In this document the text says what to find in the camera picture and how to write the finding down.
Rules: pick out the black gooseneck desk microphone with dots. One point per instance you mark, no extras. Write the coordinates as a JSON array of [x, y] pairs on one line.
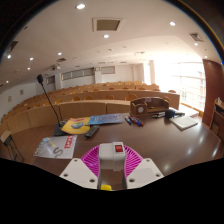
[[61, 130]]

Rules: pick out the yellow booklet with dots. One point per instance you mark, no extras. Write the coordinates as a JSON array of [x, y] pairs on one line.
[[76, 126]]

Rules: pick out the blue booklet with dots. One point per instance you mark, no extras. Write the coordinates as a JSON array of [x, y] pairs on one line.
[[106, 119]]

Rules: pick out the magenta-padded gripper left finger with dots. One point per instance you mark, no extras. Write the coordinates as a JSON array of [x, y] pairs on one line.
[[75, 171]]

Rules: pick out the red marker pen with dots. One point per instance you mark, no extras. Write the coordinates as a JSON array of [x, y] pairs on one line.
[[139, 122]]

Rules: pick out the rows of wooden auditorium seats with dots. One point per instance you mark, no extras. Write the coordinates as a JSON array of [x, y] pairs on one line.
[[80, 108]]

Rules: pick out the black remote control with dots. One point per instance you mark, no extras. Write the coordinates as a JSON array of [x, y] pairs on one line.
[[91, 131]]

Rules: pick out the group of ceiling spotlights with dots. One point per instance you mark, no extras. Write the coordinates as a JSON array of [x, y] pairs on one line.
[[80, 6]]

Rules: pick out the wooden side cabinet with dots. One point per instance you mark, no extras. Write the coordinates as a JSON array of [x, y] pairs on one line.
[[217, 120]]

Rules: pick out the white closed notebook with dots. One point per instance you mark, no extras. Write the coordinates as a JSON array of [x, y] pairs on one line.
[[184, 122]]

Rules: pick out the blue marker pen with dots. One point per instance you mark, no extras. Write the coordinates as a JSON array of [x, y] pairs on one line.
[[128, 120]]

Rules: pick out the large bright window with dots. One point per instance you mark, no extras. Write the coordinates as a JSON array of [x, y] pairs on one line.
[[186, 83]]

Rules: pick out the wooden desk organizer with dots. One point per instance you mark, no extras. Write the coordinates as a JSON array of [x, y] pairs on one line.
[[148, 106]]

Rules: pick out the square ceiling air vent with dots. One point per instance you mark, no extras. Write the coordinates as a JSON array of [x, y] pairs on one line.
[[108, 24]]

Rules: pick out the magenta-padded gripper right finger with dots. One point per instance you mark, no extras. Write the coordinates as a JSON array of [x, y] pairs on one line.
[[145, 173]]

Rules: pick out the white magazine in plastic sleeve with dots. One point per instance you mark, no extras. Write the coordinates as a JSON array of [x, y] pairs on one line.
[[55, 148]]

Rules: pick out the black handheld microphone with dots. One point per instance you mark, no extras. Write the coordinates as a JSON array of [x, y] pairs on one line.
[[170, 113]]

